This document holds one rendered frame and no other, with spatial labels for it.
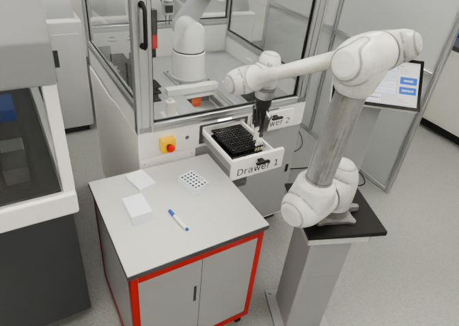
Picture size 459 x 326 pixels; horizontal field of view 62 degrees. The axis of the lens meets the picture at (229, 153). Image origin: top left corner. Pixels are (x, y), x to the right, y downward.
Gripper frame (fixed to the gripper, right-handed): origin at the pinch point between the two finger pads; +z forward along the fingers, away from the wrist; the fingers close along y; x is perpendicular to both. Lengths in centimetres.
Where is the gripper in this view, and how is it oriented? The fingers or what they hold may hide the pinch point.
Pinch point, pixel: (257, 134)
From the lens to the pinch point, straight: 184.9
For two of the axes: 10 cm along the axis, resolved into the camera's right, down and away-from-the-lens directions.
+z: -0.9, 8.2, 5.7
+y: -5.0, -5.4, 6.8
